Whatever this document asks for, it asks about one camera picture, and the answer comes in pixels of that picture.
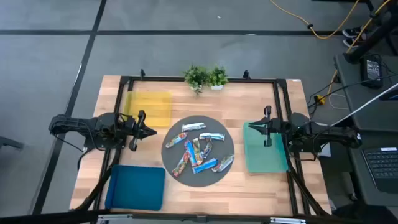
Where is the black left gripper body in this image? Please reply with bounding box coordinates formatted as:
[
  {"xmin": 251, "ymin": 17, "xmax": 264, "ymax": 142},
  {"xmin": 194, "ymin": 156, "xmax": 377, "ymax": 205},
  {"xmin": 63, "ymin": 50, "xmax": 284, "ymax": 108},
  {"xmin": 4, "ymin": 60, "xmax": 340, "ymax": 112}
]
[{"xmin": 119, "ymin": 110, "xmax": 147, "ymax": 152}]

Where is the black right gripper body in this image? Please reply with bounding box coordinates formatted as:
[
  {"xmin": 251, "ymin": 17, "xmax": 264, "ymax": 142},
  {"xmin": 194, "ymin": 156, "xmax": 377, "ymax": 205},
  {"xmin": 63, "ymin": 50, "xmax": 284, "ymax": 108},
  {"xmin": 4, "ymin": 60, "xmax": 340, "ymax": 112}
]
[{"xmin": 264, "ymin": 105, "xmax": 292, "ymax": 148}]

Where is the green silver granola bar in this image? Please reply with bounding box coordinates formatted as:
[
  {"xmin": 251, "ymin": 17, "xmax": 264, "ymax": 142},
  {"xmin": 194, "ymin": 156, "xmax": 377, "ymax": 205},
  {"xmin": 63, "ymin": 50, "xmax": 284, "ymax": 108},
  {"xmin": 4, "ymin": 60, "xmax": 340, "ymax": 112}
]
[{"xmin": 165, "ymin": 131, "xmax": 188, "ymax": 149}]

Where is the red green granola bar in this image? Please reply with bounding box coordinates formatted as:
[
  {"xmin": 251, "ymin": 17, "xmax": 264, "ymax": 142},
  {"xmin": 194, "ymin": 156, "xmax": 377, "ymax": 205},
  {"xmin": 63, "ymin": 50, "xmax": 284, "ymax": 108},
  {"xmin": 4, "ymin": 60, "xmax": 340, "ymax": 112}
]
[{"xmin": 171, "ymin": 151, "xmax": 192, "ymax": 178}]

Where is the silver red granola bar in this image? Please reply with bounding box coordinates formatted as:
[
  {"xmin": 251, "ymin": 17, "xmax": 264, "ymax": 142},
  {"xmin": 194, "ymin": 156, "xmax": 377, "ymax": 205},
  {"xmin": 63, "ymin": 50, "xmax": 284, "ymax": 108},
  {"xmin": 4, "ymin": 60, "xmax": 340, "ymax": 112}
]
[{"xmin": 211, "ymin": 154, "xmax": 235, "ymax": 174}]

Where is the dark blue tray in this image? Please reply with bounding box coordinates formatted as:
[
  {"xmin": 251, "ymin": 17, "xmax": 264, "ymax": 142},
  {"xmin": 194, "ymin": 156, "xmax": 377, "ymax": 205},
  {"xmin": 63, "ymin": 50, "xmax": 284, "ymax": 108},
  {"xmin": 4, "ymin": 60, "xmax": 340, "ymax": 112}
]
[{"xmin": 104, "ymin": 164, "xmax": 167, "ymax": 212}]

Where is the translucent yellow tray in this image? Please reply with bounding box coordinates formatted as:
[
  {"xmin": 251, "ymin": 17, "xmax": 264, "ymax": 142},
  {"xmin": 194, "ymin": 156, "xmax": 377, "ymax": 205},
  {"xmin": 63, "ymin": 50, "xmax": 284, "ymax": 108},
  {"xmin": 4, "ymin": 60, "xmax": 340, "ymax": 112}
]
[{"xmin": 123, "ymin": 90, "xmax": 173, "ymax": 128}]

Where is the translucent green tray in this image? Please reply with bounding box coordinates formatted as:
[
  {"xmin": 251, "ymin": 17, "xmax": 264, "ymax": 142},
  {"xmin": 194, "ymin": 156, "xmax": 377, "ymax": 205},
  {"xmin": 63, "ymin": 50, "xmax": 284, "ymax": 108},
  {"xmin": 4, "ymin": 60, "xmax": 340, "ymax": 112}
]
[{"xmin": 243, "ymin": 121, "xmax": 289, "ymax": 174}]

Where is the potted plant with small leaves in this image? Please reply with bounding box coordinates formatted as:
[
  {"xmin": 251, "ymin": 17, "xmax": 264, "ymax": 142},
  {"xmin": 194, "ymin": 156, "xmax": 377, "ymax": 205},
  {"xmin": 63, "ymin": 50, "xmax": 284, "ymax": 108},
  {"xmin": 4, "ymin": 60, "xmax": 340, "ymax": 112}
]
[{"xmin": 208, "ymin": 64, "xmax": 229, "ymax": 91}]

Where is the potted plant with long leaves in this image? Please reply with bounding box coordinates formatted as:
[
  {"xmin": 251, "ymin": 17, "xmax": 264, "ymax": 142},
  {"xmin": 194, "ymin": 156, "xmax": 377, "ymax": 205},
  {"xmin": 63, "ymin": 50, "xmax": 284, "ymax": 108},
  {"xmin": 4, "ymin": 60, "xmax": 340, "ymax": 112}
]
[{"xmin": 182, "ymin": 63, "xmax": 213, "ymax": 95}]

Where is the round grey woven placemat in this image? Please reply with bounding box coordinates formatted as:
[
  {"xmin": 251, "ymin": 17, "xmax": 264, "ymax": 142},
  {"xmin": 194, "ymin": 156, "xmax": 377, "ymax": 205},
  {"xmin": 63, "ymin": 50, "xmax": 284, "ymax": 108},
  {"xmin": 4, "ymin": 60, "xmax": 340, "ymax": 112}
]
[{"xmin": 160, "ymin": 115, "xmax": 235, "ymax": 188}]

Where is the thin silver rod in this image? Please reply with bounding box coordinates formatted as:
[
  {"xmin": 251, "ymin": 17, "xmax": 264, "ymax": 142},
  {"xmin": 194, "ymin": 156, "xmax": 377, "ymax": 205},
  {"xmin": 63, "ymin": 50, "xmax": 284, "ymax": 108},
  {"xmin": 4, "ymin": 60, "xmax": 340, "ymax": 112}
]
[{"xmin": 330, "ymin": 82, "xmax": 398, "ymax": 128}]

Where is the dark grey laptop desk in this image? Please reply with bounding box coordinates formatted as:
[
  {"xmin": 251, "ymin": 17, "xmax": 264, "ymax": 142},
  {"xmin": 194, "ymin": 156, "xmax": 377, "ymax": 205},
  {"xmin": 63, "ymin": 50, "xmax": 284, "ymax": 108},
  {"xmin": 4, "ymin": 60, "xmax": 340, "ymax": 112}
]
[{"xmin": 343, "ymin": 129, "xmax": 398, "ymax": 208}]

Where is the grey side table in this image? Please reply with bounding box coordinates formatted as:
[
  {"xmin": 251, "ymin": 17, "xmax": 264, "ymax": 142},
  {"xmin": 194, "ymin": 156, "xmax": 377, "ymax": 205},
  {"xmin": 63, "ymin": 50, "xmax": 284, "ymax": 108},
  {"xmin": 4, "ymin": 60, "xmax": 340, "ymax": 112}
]
[{"xmin": 333, "ymin": 52, "xmax": 398, "ymax": 131}]

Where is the black power adapter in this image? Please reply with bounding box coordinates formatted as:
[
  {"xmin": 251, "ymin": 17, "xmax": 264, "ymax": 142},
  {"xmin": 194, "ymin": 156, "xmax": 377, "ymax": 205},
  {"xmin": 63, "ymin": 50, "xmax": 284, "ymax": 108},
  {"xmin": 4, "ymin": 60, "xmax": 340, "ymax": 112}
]
[{"xmin": 360, "ymin": 55, "xmax": 384, "ymax": 89}]

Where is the black laptop keyboard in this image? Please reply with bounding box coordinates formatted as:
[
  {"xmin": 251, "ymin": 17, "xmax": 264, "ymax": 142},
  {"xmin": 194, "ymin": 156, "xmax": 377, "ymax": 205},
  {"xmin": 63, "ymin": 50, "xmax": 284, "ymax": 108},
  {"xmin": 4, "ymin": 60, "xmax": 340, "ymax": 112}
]
[{"xmin": 362, "ymin": 146, "xmax": 398, "ymax": 194}]

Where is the person's shoe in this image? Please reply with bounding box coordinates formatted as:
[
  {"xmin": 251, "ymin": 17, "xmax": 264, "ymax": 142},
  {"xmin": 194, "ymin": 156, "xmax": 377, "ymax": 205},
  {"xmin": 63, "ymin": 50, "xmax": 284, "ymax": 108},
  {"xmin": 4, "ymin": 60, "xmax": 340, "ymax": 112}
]
[
  {"xmin": 341, "ymin": 26, "xmax": 364, "ymax": 39},
  {"xmin": 343, "ymin": 36, "xmax": 368, "ymax": 49}
]

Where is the black furniture leg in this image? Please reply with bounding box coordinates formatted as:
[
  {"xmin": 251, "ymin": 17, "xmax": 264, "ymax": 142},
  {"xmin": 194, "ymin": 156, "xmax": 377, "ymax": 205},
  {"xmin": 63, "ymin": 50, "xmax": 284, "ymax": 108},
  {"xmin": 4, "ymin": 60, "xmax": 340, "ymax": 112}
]
[{"xmin": 0, "ymin": 136, "xmax": 25, "ymax": 151}]

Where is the black beam with silver brackets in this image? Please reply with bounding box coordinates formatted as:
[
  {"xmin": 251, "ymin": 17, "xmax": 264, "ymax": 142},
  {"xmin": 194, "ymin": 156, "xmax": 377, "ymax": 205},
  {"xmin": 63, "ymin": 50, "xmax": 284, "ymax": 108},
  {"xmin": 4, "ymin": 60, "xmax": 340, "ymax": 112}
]
[{"xmin": 0, "ymin": 210, "xmax": 398, "ymax": 224}]

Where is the black stand pole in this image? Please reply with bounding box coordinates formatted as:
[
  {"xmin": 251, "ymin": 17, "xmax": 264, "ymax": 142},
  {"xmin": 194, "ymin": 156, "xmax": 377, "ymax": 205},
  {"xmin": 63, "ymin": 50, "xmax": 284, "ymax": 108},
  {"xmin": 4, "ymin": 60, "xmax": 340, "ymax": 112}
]
[{"xmin": 343, "ymin": 0, "xmax": 398, "ymax": 65}]

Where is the yellow extension cable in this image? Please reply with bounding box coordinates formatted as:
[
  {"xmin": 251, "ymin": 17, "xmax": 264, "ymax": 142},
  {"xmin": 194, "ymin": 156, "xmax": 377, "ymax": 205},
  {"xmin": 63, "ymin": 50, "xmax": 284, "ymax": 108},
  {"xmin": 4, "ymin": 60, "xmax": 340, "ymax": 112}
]
[
  {"xmin": 269, "ymin": 0, "xmax": 361, "ymax": 40},
  {"xmin": 313, "ymin": 0, "xmax": 391, "ymax": 105}
]

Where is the black aluminium table frame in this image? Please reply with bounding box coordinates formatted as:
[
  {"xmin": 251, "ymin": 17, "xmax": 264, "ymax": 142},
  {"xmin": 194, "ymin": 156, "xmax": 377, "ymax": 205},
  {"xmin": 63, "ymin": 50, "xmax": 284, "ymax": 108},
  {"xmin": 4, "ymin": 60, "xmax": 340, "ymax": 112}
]
[{"xmin": 93, "ymin": 68, "xmax": 313, "ymax": 218}]

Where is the black cable sleeve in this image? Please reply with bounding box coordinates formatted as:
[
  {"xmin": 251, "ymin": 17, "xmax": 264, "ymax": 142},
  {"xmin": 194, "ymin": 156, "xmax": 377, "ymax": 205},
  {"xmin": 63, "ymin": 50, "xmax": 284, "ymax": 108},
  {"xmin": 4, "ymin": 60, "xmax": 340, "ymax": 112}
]
[
  {"xmin": 287, "ymin": 169, "xmax": 331, "ymax": 217},
  {"xmin": 70, "ymin": 149, "xmax": 122, "ymax": 212}
]

